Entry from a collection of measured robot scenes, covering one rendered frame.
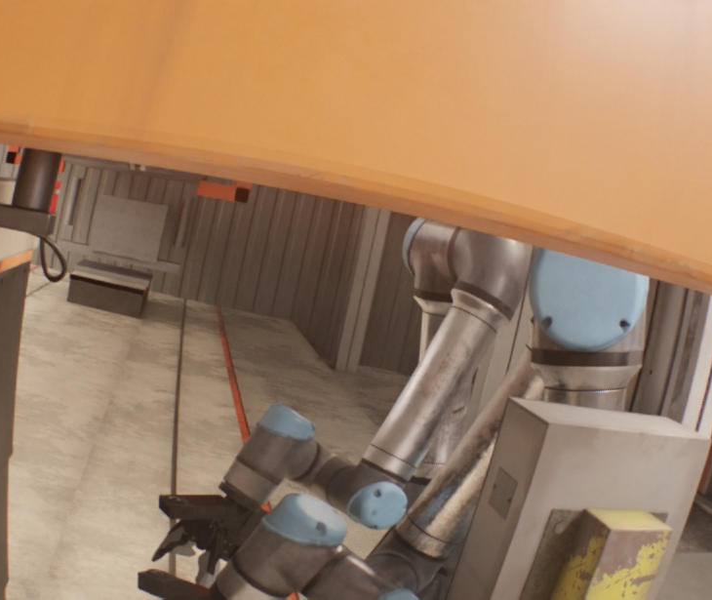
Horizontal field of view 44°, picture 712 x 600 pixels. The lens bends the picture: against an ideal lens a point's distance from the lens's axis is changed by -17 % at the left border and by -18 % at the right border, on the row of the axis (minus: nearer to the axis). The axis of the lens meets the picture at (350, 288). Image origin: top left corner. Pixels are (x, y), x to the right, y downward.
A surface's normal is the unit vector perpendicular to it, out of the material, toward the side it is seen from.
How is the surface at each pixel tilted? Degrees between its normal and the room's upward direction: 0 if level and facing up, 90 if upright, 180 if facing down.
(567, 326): 82
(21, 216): 90
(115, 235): 90
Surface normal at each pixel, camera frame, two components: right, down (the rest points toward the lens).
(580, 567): -0.97, -0.19
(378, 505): 0.47, 0.15
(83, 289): 0.15, 0.09
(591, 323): -0.30, -0.14
